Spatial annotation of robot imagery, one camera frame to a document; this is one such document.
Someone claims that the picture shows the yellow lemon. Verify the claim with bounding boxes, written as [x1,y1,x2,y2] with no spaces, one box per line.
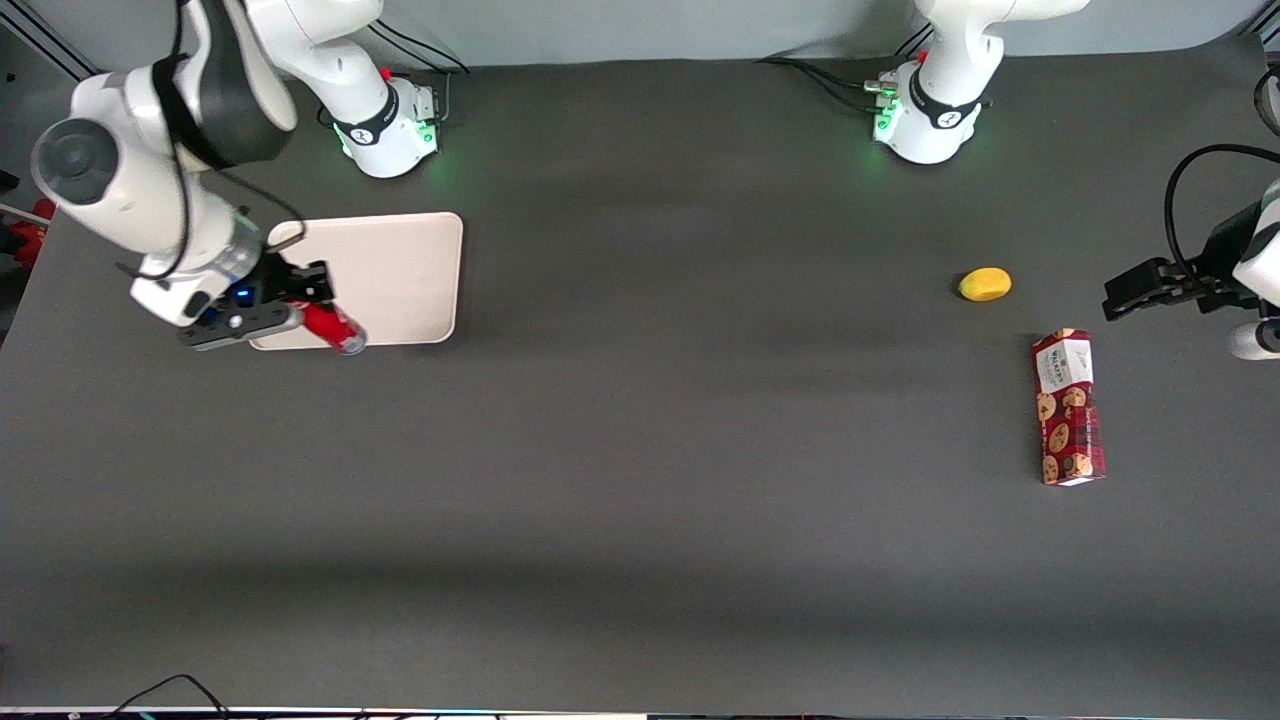
[958,267,1013,302]

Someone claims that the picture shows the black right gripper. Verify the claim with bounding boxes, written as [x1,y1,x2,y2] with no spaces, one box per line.
[205,250,336,313]

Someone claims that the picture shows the red object beside table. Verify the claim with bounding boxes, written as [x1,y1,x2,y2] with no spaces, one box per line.
[0,198,56,269]

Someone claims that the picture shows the dark grey table mat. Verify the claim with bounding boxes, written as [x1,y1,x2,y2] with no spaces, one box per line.
[0,38,1280,713]

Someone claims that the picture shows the beige plastic tray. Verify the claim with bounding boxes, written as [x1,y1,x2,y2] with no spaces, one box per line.
[250,211,465,352]

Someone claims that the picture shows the red coke bottle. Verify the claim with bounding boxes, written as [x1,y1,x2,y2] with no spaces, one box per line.
[300,303,368,356]

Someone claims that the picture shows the red cookie box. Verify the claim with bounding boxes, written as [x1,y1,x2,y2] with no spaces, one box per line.
[1032,328,1107,487]

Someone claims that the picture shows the black left arm base cables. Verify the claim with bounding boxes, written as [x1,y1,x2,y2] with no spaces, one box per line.
[755,25,936,113]

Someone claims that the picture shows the black cable at mat side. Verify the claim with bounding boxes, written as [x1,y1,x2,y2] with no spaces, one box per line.
[1254,65,1280,139]

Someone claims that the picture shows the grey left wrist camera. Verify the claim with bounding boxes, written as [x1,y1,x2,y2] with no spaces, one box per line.
[1228,320,1280,361]

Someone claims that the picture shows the black cable at table edge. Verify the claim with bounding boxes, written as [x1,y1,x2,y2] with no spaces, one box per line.
[100,674,233,720]

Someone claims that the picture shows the black right arm base cables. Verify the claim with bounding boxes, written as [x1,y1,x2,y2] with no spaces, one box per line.
[318,18,476,129]

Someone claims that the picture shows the black arm base cables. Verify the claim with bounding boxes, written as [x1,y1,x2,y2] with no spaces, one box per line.
[318,18,476,129]
[755,25,936,113]

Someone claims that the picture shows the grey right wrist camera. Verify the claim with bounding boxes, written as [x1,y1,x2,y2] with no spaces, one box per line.
[180,303,304,352]

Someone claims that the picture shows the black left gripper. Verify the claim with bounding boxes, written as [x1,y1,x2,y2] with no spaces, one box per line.
[1103,200,1263,322]

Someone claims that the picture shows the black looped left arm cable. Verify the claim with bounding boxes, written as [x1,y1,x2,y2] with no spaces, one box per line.
[1163,144,1280,283]

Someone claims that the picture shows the black right arm wrist cable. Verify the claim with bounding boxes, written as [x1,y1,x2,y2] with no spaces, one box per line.
[150,0,307,283]

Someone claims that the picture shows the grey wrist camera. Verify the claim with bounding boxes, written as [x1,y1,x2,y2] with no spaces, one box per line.
[1228,320,1280,361]
[180,303,304,352]

